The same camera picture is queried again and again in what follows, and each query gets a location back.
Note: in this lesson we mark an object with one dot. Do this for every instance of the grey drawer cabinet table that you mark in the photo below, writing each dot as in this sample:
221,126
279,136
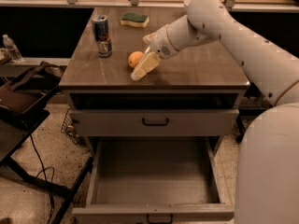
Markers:
200,78

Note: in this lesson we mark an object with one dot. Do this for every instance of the closed grey upper drawer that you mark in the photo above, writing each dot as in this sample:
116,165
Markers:
157,123

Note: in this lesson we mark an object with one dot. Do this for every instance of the green yellow sponge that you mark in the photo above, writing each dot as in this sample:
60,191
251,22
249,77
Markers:
135,20

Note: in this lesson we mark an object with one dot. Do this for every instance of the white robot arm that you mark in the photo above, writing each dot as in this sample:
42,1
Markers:
267,181

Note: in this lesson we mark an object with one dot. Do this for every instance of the blue silver drink can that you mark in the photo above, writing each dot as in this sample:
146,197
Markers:
101,35

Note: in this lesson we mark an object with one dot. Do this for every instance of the wire basket on floor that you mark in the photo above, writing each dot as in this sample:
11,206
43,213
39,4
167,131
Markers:
69,129

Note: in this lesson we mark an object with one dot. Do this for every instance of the open grey bottom drawer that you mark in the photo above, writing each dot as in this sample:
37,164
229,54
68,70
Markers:
153,182

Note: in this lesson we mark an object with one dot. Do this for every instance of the clear plastic water bottle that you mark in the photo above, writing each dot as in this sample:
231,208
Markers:
12,49

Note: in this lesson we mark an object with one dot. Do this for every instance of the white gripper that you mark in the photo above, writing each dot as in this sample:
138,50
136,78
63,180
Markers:
161,43

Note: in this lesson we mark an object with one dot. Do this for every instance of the orange fruit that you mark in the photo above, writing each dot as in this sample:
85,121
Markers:
135,58

